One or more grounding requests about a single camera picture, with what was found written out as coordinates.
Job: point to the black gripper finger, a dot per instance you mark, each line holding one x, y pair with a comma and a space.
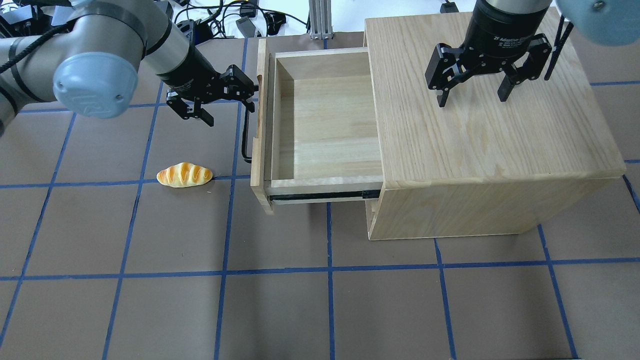
188, 109
235, 85
538, 52
445, 70

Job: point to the wooden drawer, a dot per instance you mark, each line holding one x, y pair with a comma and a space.
316, 136

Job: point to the wooden drawer cabinet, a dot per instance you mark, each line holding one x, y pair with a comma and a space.
478, 166

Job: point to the toy bread roll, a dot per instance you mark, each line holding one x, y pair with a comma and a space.
184, 175

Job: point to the aluminium frame post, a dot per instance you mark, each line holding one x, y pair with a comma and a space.
320, 25

